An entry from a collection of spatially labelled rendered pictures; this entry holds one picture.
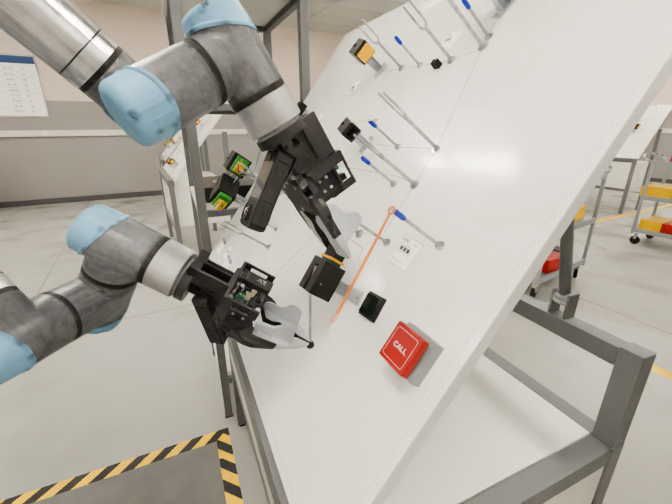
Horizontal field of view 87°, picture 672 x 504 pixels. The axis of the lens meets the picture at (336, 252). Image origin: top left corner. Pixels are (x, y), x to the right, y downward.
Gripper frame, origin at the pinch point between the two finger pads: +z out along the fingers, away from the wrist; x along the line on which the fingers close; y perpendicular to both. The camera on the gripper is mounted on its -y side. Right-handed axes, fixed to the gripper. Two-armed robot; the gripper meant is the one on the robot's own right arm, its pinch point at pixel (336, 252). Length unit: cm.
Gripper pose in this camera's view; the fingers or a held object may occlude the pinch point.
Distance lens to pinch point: 55.9
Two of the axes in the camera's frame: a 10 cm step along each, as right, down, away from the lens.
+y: 7.5, -6.1, 2.6
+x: -4.7, -2.2, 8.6
